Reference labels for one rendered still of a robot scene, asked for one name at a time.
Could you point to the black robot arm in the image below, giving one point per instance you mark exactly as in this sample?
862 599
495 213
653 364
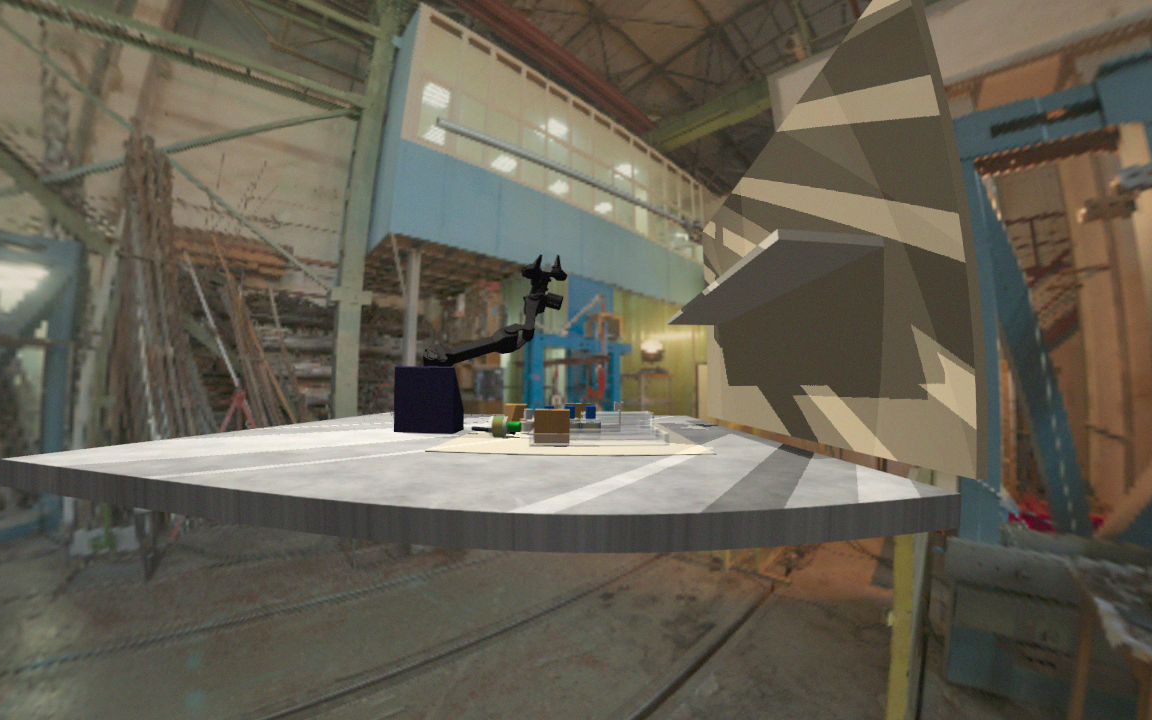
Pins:
504 340

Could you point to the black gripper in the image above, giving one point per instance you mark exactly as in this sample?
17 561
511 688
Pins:
557 273

